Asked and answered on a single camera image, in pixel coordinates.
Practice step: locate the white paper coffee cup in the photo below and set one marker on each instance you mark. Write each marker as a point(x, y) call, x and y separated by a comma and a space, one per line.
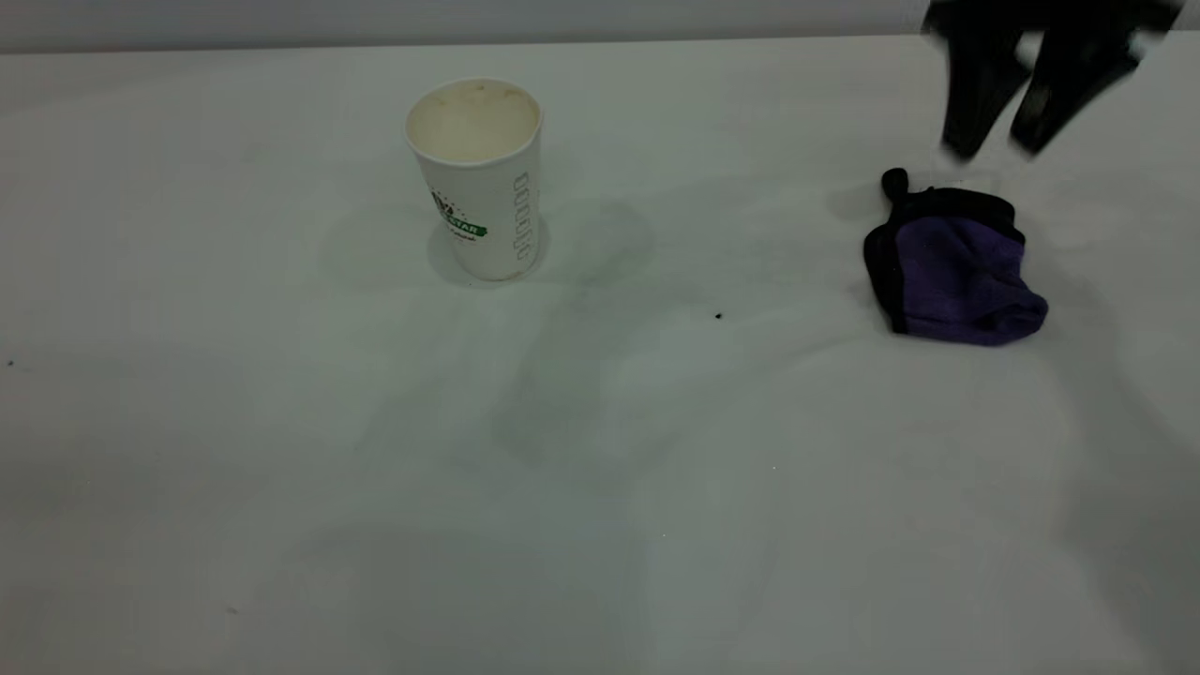
point(478, 187)

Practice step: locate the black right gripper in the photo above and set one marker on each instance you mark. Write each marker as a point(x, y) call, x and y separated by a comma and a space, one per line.
point(1050, 14)

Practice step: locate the purple and black cloth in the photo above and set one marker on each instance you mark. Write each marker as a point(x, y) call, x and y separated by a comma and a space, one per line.
point(966, 281)

